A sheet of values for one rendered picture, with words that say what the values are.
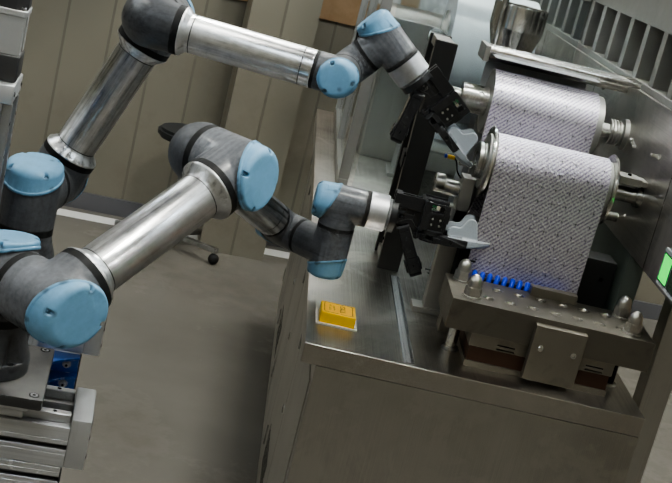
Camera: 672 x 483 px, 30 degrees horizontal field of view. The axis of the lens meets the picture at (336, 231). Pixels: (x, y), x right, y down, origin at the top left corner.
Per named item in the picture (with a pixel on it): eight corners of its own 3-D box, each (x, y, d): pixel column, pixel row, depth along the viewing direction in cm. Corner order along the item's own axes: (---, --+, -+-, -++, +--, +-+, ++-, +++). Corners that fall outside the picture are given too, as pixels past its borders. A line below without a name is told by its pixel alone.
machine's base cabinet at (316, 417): (270, 327, 498) (320, 119, 476) (427, 363, 502) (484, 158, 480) (214, 749, 255) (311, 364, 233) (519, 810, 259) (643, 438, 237)
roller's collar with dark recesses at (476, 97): (455, 106, 281) (462, 79, 279) (480, 113, 281) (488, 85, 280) (457, 111, 275) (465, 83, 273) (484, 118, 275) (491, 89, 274)
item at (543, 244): (463, 275, 256) (487, 189, 251) (574, 300, 258) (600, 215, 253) (463, 275, 255) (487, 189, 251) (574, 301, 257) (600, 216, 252)
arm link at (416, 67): (388, 75, 248) (386, 69, 256) (402, 93, 249) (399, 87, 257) (419, 52, 247) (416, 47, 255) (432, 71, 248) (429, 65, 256)
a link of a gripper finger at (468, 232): (497, 226, 250) (452, 216, 249) (489, 254, 251) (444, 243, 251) (495, 222, 253) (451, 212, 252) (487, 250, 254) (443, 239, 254)
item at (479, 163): (478, 162, 250) (468, 183, 256) (488, 164, 250) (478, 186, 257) (482, 133, 254) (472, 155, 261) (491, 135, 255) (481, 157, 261)
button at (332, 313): (318, 310, 251) (321, 299, 250) (352, 318, 251) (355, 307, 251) (318, 322, 244) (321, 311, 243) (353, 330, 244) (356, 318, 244)
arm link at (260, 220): (130, 150, 226) (259, 249, 267) (172, 169, 220) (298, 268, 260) (163, 95, 228) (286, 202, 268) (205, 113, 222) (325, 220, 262)
